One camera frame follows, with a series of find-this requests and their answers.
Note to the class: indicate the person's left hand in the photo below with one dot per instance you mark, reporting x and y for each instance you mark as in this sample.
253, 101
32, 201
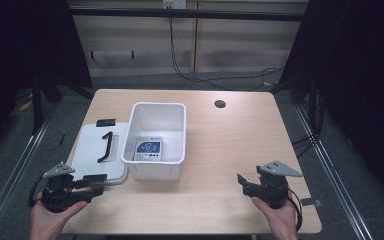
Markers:
48, 221

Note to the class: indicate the black metal stand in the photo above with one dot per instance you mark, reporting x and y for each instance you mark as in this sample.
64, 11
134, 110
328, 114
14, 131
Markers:
37, 106

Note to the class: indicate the white plastic storage box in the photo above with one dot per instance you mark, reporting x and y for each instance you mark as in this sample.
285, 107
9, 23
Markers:
156, 120

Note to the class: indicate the metal floor rail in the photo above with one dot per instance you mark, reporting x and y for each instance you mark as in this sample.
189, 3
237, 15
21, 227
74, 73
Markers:
11, 180
333, 173

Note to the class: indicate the grey tape piece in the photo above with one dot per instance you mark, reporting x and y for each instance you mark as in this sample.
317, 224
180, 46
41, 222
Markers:
310, 202

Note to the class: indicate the dark round table grommet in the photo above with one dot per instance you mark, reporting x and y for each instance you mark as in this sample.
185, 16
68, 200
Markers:
220, 103

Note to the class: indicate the black horizontal bar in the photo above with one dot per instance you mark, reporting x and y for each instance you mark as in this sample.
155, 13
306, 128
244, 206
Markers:
186, 14

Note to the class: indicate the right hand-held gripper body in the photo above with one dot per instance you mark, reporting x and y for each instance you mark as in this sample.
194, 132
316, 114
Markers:
273, 186

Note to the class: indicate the black curtain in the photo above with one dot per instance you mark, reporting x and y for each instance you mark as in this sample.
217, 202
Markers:
23, 50
356, 83

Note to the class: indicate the white wall socket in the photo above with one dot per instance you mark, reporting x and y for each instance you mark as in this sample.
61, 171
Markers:
174, 3

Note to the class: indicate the digital scale with display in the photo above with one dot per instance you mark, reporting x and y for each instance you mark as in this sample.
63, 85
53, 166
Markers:
148, 150

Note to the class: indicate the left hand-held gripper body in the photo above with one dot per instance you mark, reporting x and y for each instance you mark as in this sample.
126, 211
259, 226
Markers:
58, 195

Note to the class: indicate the person's right hand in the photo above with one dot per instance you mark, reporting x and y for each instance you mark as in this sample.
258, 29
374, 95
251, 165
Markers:
280, 220

